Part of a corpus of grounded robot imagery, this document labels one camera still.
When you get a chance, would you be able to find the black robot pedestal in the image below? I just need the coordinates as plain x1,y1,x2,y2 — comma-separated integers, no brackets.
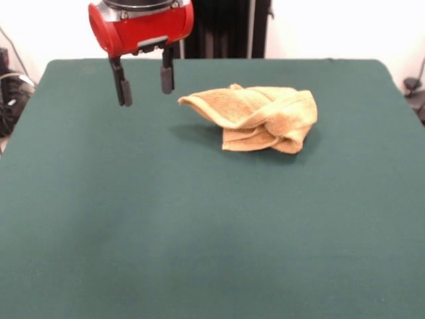
181,0,276,60

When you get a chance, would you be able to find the tan terry towel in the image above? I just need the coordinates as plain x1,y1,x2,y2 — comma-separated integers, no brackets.
177,83,319,155

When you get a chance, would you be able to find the dark green tablecloth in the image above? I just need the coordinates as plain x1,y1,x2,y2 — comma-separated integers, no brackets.
0,58,425,319

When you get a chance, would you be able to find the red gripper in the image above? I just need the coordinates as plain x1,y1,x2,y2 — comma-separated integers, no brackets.
88,0,195,107

